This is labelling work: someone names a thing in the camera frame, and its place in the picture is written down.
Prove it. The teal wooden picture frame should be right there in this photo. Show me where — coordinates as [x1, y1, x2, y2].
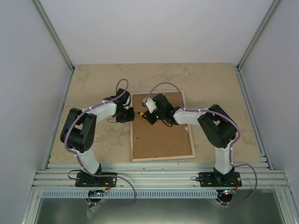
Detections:
[129, 89, 197, 163]

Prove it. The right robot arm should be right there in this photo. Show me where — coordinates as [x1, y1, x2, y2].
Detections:
[141, 94, 237, 186]

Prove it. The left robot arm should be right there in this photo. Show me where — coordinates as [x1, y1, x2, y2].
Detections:
[60, 88, 135, 188]

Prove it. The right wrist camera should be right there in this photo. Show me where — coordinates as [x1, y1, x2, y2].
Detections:
[142, 97, 157, 113]

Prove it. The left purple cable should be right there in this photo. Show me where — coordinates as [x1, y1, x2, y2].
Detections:
[64, 78, 137, 207]

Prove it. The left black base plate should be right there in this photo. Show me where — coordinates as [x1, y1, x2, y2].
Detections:
[75, 171, 117, 188]

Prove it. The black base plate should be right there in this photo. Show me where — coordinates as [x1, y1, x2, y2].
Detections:
[195, 172, 242, 188]
[75, 171, 117, 188]

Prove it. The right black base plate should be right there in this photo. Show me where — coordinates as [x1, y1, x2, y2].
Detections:
[195, 172, 242, 188]

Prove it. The slotted grey cable duct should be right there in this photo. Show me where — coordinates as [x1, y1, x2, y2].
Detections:
[41, 189, 218, 199]

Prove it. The aluminium rail base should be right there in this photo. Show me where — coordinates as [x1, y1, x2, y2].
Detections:
[32, 162, 290, 189]

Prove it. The left aluminium corner post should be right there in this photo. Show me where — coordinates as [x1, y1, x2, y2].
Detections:
[31, 0, 75, 72]

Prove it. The aluminium corner post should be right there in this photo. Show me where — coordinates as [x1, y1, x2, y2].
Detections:
[236, 0, 283, 70]
[31, 0, 75, 72]

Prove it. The right aluminium corner post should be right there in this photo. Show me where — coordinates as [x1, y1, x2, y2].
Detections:
[236, 0, 283, 70]

